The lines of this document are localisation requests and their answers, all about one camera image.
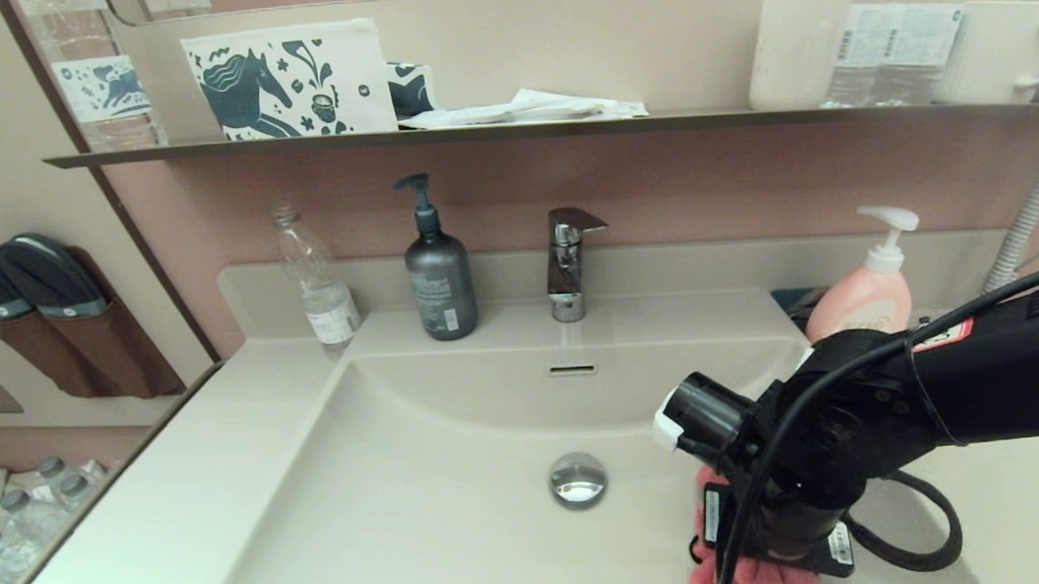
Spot white mug with handle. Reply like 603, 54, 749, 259
931, 0, 1039, 108

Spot small dark patterned pouch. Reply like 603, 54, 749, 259
384, 60, 437, 121

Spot white cup without handle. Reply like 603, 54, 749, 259
744, 0, 858, 113

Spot thin metal wall shelf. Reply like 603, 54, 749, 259
43, 98, 1039, 170

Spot white horse print pouch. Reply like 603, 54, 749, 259
181, 18, 400, 143

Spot chrome drain stopper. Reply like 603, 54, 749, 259
548, 451, 609, 511

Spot pink pump soap bottle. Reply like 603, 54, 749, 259
800, 205, 924, 345

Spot clear water bottle white label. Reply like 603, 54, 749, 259
874, 0, 980, 107
818, 0, 900, 110

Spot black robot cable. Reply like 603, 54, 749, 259
705, 261, 1039, 584

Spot white plastic packet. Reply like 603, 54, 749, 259
398, 99, 618, 131
512, 85, 650, 123

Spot clear bottle blue print label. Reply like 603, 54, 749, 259
18, 0, 168, 156

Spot pink fluffy cloth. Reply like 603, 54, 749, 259
683, 463, 829, 584

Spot uncapped clear plastic bottle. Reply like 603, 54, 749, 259
272, 203, 364, 358

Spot slippers in brown holder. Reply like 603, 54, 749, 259
0, 244, 189, 406

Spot white ceramic sink basin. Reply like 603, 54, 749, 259
200, 328, 985, 584

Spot white coiled hose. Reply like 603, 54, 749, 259
977, 149, 1039, 294

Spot grey pump soap bottle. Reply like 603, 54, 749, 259
393, 171, 479, 344

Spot chrome faucet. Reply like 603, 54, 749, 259
544, 206, 613, 324

